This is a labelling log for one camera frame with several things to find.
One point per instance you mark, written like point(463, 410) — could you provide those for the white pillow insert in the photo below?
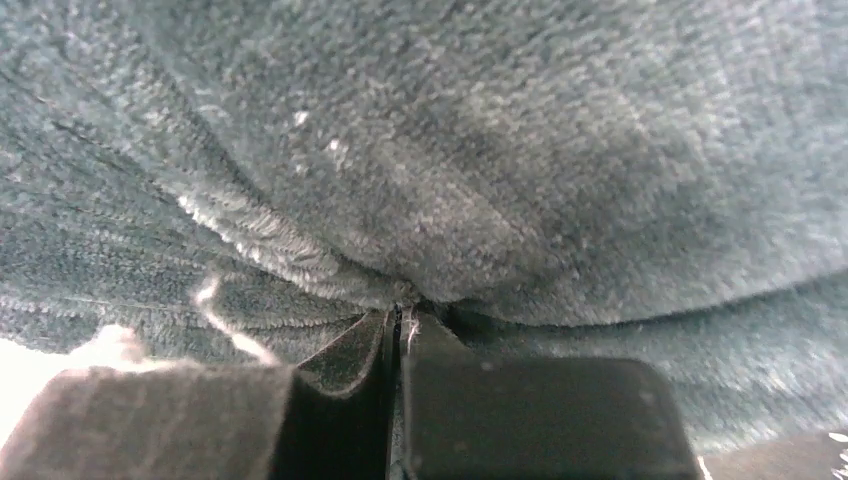
point(25, 372)

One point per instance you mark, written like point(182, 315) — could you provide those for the zebra and grey pillowcase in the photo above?
point(665, 180)

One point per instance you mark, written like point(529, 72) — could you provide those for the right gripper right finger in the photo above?
point(474, 416)

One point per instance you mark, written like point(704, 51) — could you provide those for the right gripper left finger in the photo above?
point(326, 418)

